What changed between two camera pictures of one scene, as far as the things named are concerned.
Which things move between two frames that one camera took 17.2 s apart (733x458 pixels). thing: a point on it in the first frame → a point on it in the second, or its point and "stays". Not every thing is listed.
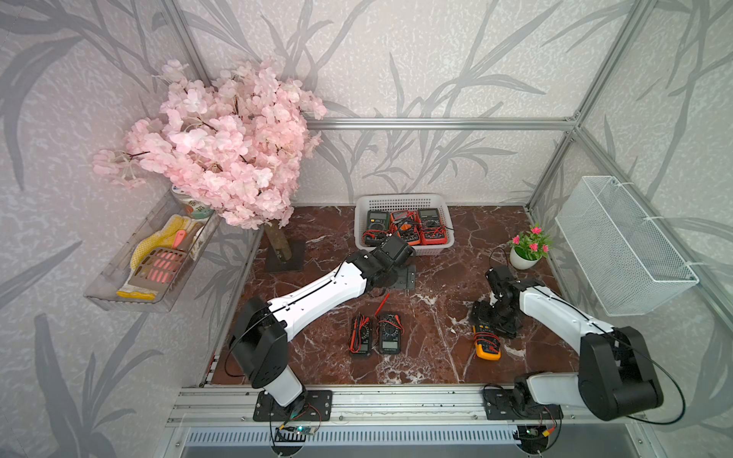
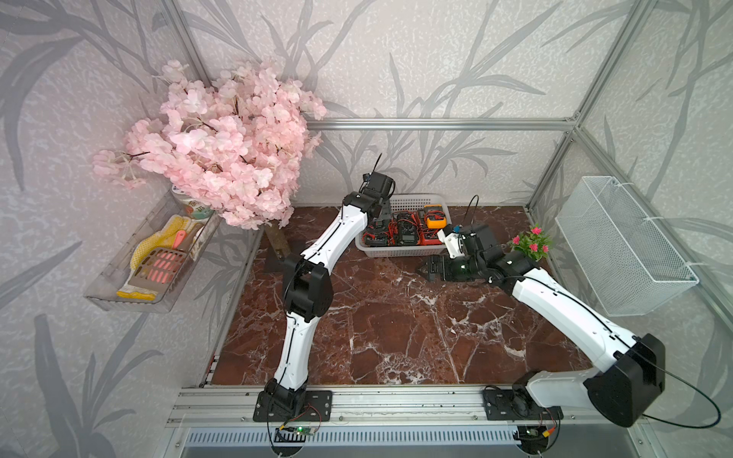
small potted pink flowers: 529,247 stays
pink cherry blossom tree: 238,143 stays
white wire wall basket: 631,267 stays
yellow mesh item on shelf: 165,237 stays
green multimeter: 378,227 stays
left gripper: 403,283 → 386,208
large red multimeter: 431,233 stays
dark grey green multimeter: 390,330 → 407,228
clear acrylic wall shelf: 150,270 stays
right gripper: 478,311 → 442,267
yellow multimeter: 487,344 → 435,217
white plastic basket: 398,202 stays
